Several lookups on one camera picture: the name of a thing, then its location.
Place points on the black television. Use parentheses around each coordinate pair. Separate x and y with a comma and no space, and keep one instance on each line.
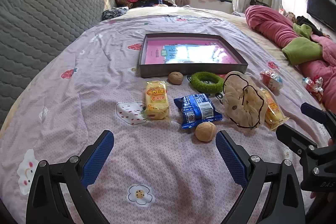
(319,8)

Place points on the strawberry print pink bedsheet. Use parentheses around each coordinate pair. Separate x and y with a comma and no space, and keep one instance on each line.
(105,56)

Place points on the pink quilt with green lining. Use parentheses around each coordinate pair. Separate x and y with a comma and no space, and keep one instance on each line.
(273,24)

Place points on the crumpled red white wrappers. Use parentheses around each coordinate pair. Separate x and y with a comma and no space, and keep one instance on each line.
(313,85)

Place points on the black bag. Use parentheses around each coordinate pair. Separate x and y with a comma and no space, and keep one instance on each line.
(258,2)

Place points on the brown walnut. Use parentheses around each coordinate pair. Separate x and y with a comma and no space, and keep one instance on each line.
(205,131)
(175,78)

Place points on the dark shallow cardboard box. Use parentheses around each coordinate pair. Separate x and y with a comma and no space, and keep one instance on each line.
(183,71)

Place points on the heap of dark clothes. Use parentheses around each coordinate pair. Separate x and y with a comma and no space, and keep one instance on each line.
(304,21)

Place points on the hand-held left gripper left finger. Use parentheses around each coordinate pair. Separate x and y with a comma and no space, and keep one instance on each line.
(99,155)

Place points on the blue snack packet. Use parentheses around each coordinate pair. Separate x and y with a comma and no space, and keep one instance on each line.
(197,108)

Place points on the grey quilted headboard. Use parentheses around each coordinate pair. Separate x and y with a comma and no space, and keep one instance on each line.
(39,16)

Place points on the red white candy packet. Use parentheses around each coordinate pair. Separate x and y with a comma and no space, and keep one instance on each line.
(271,79)

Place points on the person's right hand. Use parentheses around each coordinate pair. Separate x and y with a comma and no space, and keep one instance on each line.
(331,142)

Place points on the yellow cake packet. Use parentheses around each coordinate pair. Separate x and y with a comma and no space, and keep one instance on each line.
(273,111)
(156,100)

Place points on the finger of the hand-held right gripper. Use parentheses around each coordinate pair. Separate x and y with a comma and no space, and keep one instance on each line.
(288,134)
(313,112)

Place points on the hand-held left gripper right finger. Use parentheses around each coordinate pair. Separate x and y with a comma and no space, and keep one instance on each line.
(231,158)

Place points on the dark blue patterned cloth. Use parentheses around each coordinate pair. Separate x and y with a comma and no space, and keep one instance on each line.
(114,14)

